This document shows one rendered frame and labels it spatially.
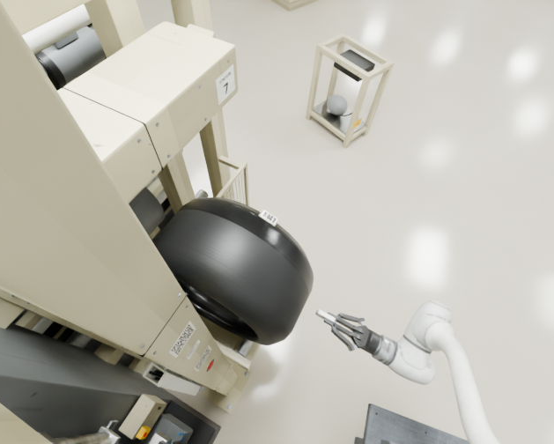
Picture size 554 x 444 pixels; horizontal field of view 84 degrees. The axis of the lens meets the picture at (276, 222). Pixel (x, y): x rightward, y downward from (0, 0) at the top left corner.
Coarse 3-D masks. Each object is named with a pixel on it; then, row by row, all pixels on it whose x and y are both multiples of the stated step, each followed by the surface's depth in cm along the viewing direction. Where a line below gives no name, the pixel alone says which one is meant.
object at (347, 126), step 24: (336, 48) 293; (360, 48) 274; (336, 72) 311; (360, 72) 252; (384, 72) 268; (312, 96) 311; (336, 96) 307; (360, 96) 264; (336, 120) 318; (360, 120) 293
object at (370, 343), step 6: (354, 330) 110; (366, 330) 110; (372, 330) 110; (360, 336) 109; (366, 336) 110; (372, 336) 107; (378, 336) 108; (354, 342) 109; (360, 342) 108; (366, 342) 108; (372, 342) 106; (378, 342) 107; (360, 348) 109; (366, 348) 107; (372, 348) 106
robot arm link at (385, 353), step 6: (384, 336) 109; (384, 342) 106; (390, 342) 107; (378, 348) 107; (384, 348) 105; (390, 348) 106; (396, 348) 106; (372, 354) 110; (378, 354) 106; (384, 354) 105; (390, 354) 105; (378, 360) 108; (384, 360) 106; (390, 360) 105
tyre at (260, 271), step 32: (192, 224) 93; (224, 224) 91; (256, 224) 92; (192, 256) 86; (224, 256) 86; (256, 256) 88; (288, 256) 94; (192, 288) 131; (224, 288) 84; (256, 288) 86; (288, 288) 93; (224, 320) 128; (256, 320) 88; (288, 320) 94
